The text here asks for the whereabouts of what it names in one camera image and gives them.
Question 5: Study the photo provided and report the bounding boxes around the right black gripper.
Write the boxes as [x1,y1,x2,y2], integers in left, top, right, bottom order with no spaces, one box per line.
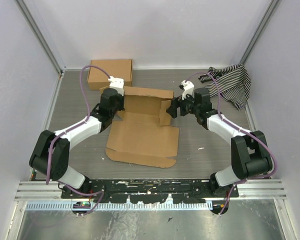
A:
[166,89,200,119]

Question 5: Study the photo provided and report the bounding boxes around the cardboard box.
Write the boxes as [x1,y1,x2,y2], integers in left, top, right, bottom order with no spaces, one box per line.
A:
[87,59,133,91]
[105,86,179,168]

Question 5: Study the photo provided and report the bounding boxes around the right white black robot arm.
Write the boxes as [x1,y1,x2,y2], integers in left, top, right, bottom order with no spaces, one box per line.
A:
[166,85,274,198]

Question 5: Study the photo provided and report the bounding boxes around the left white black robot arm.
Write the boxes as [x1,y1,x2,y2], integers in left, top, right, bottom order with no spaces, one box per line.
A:
[29,87,125,199]

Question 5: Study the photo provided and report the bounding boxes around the folded closed cardboard box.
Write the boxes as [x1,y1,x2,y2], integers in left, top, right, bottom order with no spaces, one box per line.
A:
[87,59,133,91]

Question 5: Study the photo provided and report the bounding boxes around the black white striped cloth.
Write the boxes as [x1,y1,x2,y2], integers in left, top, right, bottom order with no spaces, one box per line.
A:
[198,64,252,110]

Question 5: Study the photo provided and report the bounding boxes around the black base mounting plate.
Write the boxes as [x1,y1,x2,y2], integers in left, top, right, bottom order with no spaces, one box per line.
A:
[60,178,240,204]

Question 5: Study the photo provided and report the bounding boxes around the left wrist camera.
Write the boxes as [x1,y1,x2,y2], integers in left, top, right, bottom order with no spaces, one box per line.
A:
[108,76,125,96]

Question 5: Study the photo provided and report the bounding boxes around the white slotted cable duct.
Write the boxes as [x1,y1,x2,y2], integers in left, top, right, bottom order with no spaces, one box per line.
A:
[25,201,213,212]

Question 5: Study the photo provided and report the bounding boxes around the aluminium front rail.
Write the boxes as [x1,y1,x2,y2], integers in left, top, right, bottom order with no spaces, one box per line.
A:
[14,179,287,201]

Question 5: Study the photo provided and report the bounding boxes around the left aluminium corner post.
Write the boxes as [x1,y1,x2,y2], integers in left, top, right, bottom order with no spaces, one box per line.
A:
[14,0,64,75]

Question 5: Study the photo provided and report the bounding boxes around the aluminium corner post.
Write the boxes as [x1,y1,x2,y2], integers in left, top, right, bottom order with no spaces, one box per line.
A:
[239,0,282,65]
[14,0,64,75]

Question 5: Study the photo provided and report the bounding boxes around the right aluminium corner post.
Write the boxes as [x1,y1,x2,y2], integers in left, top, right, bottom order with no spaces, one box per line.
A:
[239,0,282,65]

